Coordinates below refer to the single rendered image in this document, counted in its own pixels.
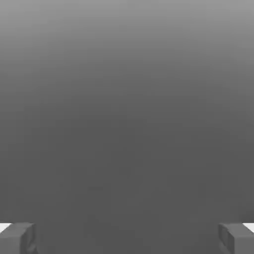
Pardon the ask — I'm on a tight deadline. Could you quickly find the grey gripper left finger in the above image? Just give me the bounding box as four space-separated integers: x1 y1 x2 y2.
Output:
0 222 38 254

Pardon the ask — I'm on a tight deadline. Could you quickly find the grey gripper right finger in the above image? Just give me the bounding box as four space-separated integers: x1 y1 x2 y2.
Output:
217 222 254 254

